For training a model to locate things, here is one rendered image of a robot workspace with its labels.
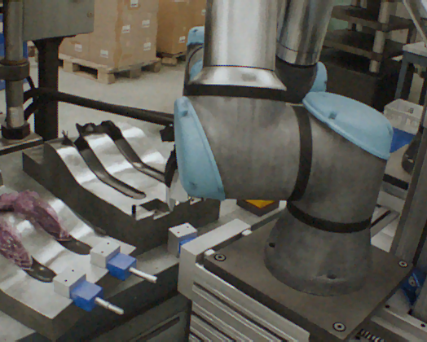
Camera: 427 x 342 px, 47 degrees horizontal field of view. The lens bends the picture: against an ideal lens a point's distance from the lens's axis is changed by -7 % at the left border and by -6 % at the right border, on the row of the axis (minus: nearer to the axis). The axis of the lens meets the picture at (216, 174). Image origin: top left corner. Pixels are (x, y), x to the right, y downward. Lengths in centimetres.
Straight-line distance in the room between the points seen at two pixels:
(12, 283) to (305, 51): 63
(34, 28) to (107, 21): 329
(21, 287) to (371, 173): 62
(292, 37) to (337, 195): 28
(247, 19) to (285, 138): 14
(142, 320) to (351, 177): 75
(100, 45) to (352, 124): 465
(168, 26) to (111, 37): 95
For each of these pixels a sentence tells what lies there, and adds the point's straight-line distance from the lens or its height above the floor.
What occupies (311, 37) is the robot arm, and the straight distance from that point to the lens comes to 79.
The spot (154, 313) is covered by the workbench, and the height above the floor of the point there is 61.
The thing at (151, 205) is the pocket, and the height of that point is 88.
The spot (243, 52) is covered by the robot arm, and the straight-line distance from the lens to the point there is 58.
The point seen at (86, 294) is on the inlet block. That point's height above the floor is 87.
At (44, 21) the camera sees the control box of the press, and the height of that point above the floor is 113.
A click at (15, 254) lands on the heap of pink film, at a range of 98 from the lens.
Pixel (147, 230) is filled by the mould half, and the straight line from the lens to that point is 109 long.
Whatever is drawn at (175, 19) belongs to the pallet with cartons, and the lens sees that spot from 571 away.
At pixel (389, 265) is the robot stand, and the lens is 77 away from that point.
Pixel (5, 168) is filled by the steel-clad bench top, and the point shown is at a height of 80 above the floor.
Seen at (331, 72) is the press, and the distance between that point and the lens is 511.
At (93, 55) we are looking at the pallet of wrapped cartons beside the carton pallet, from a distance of 525.
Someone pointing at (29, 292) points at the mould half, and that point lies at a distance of 93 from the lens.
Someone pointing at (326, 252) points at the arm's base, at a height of 110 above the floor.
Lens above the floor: 144
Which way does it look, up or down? 26 degrees down
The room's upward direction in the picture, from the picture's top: 7 degrees clockwise
